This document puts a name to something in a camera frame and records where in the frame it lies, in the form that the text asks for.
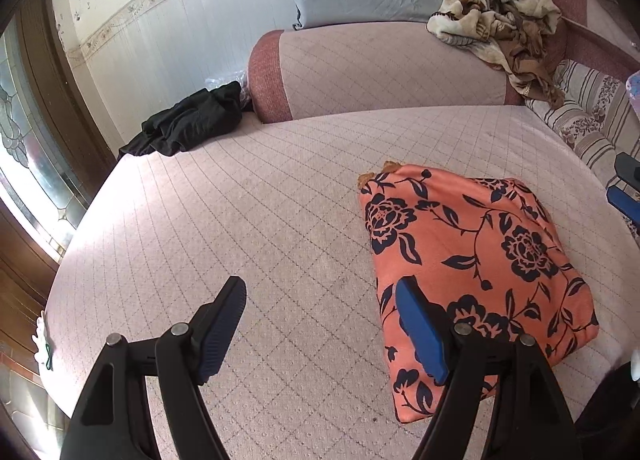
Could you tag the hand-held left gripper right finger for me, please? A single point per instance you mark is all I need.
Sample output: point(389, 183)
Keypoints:
point(420, 330)

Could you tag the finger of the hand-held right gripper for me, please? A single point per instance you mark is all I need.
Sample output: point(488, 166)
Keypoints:
point(629, 168)
point(627, 205)

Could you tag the white glove with green trim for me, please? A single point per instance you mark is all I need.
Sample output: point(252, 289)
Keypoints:
point(42, 340)

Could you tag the orange black floral garment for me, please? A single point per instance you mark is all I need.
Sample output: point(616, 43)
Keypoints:
point(465, 240)

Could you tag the pink quilted bed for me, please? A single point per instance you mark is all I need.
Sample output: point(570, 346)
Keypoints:
point(225, 220)

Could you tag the black clothing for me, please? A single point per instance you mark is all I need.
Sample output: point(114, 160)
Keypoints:
point(190, 120)

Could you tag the pink quilted bolster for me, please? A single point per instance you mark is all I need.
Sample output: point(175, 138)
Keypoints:
point(595, 30)
point(380, 70)

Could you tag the striped floral pillow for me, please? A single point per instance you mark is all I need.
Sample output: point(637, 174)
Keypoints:
point(585, 115)

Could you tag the stained glass window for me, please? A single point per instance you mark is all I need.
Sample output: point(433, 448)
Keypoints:
point(30, 140)

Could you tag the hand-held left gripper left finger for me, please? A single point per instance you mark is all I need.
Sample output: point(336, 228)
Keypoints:
point(227, 310)

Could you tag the brown cream patterned blanket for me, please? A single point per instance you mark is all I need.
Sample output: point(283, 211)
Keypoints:
point(505, 10)

